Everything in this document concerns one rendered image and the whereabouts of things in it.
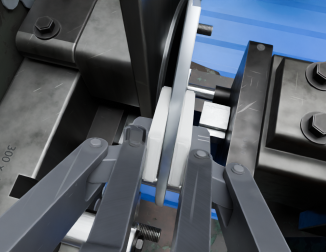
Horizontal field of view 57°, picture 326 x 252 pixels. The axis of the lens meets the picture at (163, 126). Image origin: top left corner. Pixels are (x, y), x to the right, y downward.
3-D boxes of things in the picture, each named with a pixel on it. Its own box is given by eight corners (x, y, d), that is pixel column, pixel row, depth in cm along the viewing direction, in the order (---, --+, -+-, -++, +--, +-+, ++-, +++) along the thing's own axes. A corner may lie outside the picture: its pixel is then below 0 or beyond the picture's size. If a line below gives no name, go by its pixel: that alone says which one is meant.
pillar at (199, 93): (154, 84, 51) (237, 103, 49) (158, 73, 52) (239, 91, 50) (155, 90, 53) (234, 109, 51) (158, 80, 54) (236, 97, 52)
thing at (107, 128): (81, 149, 33) (108, 156, 33) (135, 12, 41) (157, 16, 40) (107, 182, 48) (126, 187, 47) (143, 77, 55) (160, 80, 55)
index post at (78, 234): (17, 230, 24) (135, 265, 23) (34, 192, 25) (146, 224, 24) (32, 232, 26) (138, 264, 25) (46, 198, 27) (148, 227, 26)
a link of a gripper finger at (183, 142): (176, 141, 15) (191, 144, 15) (185, 89, 21) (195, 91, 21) (167, 186, 17) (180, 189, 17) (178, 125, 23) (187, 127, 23)
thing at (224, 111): (197, 129, 39) (225, 136, 39) (205, 97, 41) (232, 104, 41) (195, 138, 42) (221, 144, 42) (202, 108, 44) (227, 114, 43)
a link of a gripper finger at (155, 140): (154, 184, 17) (141, 181, 17) (166, 123, 23) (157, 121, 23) (162, 138, 15) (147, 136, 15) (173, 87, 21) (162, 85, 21)
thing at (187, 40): (195, 1, 47) (200, 2, 47) (160, 187, 44) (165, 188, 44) (234, -242, 18) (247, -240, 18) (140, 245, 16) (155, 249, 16)
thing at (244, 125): (198, 179, 32) (251, 193, 31) (231, 31, 39) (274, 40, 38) (188, 203, 46) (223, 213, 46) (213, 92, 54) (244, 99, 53)
